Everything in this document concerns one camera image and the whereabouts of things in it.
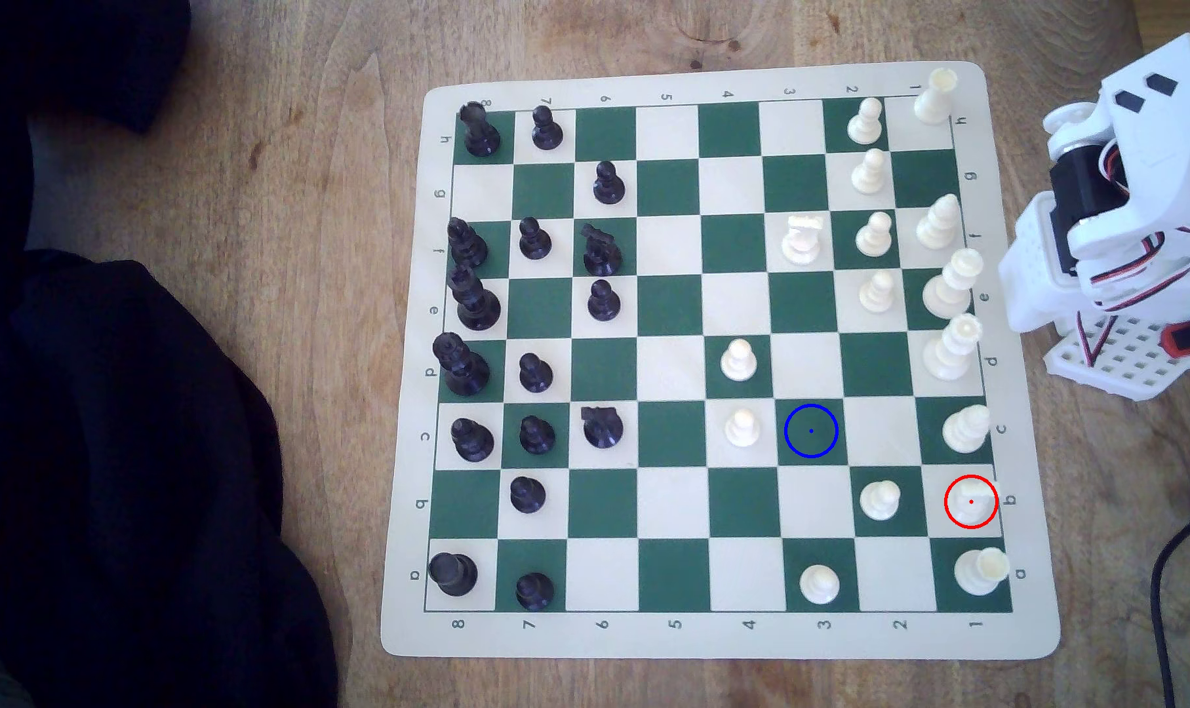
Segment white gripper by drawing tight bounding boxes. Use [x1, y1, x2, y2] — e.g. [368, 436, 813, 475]
[998, 191, 1088, 334]

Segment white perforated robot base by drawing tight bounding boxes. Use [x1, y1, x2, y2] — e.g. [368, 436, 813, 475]
[1044, 313, 1190, 403]

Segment white king chess piece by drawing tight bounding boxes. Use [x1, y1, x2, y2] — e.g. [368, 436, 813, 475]
[921, 248, 985, 320]

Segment white bishop chess piece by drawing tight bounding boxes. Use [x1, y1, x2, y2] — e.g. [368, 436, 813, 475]
[915, 193, 962, 251]
[942, 404, 992, 456]

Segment white queen chess piece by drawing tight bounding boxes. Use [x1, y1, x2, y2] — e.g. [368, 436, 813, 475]
[921, 313, 984, 383]

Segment white rook chess piece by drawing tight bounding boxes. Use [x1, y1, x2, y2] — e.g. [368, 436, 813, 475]
[913, 67, 959, 126]
[953, 547, 1011, 598]

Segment green white chess mat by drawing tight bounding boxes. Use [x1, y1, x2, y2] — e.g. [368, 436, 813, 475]
[380, 61, 1061, 661]

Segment black knight chess piece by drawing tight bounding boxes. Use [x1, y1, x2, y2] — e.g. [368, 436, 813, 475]
[581, 405, 625, 450]
[581, 223, 624, 277]

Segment black king chess piece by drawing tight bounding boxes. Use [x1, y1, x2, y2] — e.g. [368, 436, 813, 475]
[447, 264, 504, 332]

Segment black bishop chess piece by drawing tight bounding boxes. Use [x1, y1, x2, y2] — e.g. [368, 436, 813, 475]
[446, 216, 490, 269]
[450, 418, 496, 463]

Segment black rook chess piece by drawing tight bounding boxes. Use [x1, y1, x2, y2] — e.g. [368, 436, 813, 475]
[427, 553, 479, 598]
[457, 101, 502, 159]

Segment black queen chess piece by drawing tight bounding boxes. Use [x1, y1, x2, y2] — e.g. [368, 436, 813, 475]
[431, 331, 492, 397]

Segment black cloth garment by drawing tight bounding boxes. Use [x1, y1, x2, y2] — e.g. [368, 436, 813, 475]
[0, 0, 340, 708]

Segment red white black servo wires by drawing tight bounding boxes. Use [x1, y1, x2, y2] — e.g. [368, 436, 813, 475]
[1075, 226, 1190, 370]

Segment black cable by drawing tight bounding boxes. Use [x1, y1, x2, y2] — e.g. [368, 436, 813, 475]
[1149, 492, 1190, 708]

